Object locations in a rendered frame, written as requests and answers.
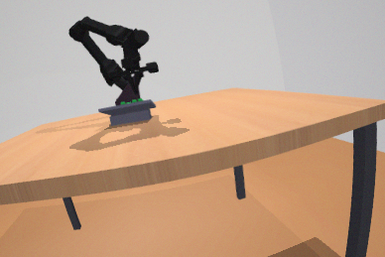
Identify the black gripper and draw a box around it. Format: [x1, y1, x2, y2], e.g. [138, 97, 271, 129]
[108, 52, 159, 95]

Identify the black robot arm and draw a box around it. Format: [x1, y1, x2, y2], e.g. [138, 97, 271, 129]
[68, 16, 150, 92]

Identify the grey switch panel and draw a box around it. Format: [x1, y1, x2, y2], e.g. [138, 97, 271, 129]
[98, 98, 156, 126]

